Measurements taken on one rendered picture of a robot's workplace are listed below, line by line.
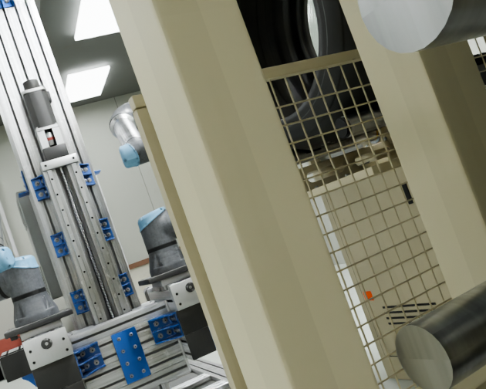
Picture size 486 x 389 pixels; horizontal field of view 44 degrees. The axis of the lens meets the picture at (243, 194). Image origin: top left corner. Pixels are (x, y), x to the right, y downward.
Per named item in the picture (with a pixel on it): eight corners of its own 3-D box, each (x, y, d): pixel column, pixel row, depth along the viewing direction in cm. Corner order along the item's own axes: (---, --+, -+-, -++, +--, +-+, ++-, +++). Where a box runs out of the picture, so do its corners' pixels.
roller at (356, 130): (440, 89, 143) (456, 84, 139) (445, 106, 143) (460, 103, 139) (331, 120, 125) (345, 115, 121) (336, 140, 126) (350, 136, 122)
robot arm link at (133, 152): (99, 107, 226) (118, 144, 183) (126, 99, 228) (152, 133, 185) (108, 136, 231) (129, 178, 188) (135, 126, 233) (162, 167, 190)
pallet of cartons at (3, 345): (68, 343, 935) (59, 316, 937) (72, 346, 861) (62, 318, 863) (-10, 373, 892) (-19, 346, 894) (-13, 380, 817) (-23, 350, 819)
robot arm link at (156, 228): (146, 251, 230) (133, 218, 231) (178, 238, 233) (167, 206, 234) (146, 250, 219) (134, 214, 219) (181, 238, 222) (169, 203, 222)
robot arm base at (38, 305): (15, 327, 211) (6, 300, 212) (58, 311, 217) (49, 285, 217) (15, 329, 197) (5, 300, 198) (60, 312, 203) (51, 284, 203)
